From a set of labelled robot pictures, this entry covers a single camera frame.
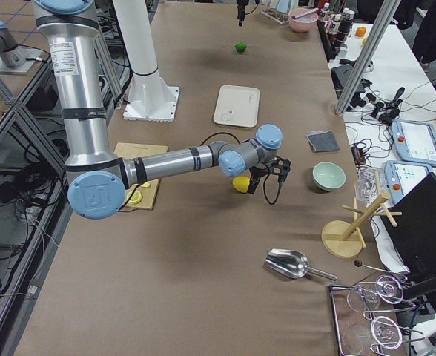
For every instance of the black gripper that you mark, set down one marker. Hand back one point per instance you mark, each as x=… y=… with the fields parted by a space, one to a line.
x=256 y=173
x=241 y=9

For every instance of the yellow lemon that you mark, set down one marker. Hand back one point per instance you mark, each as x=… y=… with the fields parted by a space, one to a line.
x=241 y=184

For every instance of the green lime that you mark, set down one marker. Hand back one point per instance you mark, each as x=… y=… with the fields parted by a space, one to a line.
x=240 y=47

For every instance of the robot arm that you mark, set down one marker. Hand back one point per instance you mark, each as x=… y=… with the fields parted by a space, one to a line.
x=98 y=178
x=75 y=26

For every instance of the white rabbit tray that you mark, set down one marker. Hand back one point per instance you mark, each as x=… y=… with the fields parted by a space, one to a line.
x=237 y=106

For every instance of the pink bowl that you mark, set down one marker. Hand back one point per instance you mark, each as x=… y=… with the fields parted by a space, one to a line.
x=299 y=23

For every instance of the mint green bowl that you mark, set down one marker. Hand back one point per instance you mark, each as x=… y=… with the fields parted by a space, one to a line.
x=328 y=176

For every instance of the grey folded cloth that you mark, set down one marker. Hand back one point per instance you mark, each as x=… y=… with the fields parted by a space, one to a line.
x=322 y=141

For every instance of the metal scoop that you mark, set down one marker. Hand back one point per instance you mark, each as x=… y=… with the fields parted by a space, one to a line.
x=293 y=264

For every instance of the wooden mug tree stand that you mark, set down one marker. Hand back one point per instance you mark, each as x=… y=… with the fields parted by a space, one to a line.
x=344 y=239

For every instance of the clear plastic container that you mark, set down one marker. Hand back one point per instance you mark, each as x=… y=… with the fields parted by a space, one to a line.
x=371 y=181

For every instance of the bamboo cutting board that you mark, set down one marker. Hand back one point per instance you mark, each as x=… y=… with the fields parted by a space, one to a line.
x=134 y=152

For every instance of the lower lemon slice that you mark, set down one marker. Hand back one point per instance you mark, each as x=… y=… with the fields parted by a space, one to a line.
x=134 y=198

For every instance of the orange fruit on desk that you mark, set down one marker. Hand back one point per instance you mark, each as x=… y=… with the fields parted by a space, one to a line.
x=360 y=32

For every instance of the lower teach pendant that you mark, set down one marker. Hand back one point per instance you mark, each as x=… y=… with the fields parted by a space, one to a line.
x=401 y=177

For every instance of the teach pendant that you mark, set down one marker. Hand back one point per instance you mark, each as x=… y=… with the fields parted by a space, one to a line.
x=415 y=141
x=401 y=177

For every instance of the upper teach pendant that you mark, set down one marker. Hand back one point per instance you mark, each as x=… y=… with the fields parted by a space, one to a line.
x=415 y=141

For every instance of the black monitor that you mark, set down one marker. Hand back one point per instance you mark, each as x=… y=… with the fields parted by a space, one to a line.
x=414 y=237

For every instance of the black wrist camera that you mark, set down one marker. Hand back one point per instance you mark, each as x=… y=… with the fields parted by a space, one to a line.
x=280 y=167

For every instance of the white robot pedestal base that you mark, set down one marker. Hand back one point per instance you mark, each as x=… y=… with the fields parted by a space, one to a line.
x=149 y=97

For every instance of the aluminium frame post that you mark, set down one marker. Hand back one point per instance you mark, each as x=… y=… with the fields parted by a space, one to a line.
x=378 y=29

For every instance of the wire glass rack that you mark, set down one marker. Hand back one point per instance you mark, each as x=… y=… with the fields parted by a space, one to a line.
x=377 y=316

